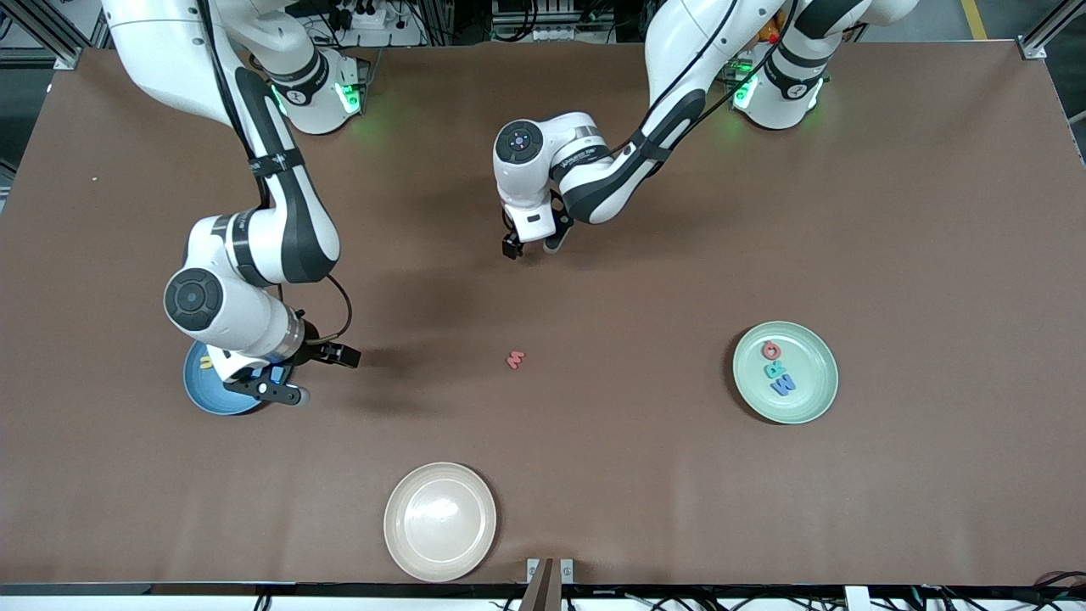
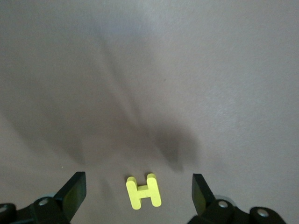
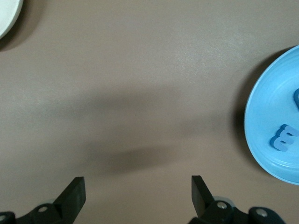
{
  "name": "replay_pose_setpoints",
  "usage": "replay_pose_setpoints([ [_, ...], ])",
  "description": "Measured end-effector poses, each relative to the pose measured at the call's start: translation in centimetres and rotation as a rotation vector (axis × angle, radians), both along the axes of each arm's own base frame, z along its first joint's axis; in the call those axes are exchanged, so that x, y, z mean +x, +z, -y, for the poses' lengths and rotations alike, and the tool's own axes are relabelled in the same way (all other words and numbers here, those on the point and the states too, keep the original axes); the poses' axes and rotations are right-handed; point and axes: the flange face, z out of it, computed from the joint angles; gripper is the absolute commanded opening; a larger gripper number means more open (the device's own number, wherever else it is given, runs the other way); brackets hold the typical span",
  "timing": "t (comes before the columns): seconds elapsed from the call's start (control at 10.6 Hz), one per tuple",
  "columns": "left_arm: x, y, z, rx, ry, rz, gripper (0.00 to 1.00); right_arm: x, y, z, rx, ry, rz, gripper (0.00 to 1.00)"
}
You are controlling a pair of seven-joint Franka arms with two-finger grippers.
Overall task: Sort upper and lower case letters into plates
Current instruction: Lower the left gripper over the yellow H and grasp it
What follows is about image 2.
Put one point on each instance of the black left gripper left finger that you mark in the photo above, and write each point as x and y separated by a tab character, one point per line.
70	200

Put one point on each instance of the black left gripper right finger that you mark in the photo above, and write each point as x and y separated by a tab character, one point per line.
205	205

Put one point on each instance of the yellow foam letter H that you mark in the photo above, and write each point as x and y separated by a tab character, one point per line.
144	191

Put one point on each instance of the brown table cover sheet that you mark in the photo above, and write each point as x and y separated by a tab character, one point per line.
233	70

